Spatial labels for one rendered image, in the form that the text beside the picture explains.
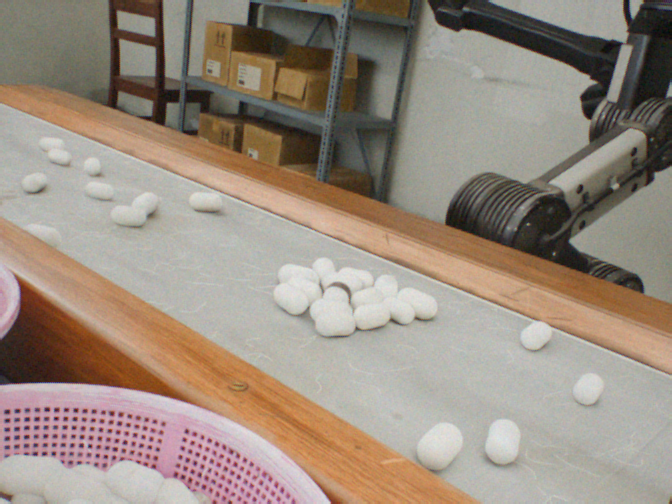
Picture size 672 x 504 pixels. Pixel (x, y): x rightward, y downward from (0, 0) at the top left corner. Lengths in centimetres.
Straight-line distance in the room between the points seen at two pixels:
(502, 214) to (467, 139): 208
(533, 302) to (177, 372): 36
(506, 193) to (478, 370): 46
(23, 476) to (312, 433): 14
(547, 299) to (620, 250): 206
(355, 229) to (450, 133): 231
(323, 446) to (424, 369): 17
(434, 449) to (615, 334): 29
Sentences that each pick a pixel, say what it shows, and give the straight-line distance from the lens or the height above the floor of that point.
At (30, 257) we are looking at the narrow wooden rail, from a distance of 58.
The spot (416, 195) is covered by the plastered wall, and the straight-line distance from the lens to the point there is 318.
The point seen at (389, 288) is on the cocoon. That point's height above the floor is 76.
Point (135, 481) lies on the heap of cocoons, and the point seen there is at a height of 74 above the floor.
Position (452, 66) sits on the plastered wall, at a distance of 307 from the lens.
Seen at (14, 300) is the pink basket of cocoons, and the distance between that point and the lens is 50.
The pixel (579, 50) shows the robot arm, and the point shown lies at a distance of 153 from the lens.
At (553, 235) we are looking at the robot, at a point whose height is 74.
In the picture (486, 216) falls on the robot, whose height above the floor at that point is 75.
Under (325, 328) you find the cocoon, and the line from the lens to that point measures 53.
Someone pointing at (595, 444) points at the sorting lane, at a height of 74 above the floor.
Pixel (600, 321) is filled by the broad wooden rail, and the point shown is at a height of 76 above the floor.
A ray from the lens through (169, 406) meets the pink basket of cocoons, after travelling 38.
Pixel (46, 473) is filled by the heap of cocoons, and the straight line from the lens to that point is 38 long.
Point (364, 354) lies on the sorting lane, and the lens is 52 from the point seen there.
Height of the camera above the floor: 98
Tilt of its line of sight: 20 degrees down
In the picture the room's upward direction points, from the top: 9 degrees clockwise
